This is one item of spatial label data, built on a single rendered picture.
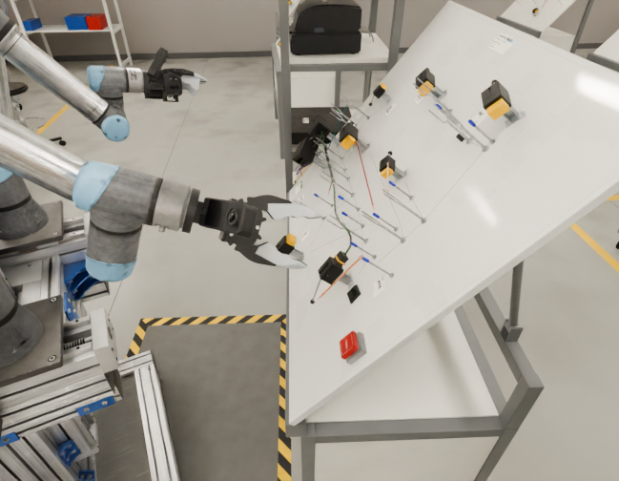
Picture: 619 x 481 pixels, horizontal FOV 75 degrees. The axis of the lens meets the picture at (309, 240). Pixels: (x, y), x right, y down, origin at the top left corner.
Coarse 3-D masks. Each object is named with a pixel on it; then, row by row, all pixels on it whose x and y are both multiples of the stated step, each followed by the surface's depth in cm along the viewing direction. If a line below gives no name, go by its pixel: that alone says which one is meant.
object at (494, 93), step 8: (496, 80) 91; (488, 88) 88; (496, 88) 85; (504, 88) 87; (488, 96) 86; (496, 96) 84; (504, 96) 84; (488, 104) 85; (512, 112) 88; (520, 112) 89; (512, 120) 90
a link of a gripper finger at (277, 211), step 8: (272, 208) 64; (280, 208) 65; (288, 208) 65; (296, 208) 65; (304, 208) 66; (272, 216) 64; (280, 216) 65; (288, 216) 65; (296, 216) 66; (304, 216) 66; (312, 216) 66
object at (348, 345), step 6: (348, 336) 96; (354, 336) 94; (342, 342) 96; (348, 342) 94; (354, 342) 93; (342, 348) 95; (348, 348) 93; (354, 348) 92; (342, 354) 94; (348, 354) 93
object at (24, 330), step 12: (12, 312) 84; (24, 312) 88; (0, 324) 81; (12, 324) 84; (24, 324) 86; (36, 324) 89; (0, 336) 82; (12, 336) 84; (24, 336) 86; (36, 336) 88; (0, 348) 82; (12, 348) 84; (24, 348) 86; (0, 360) 83; (12, 360) 84
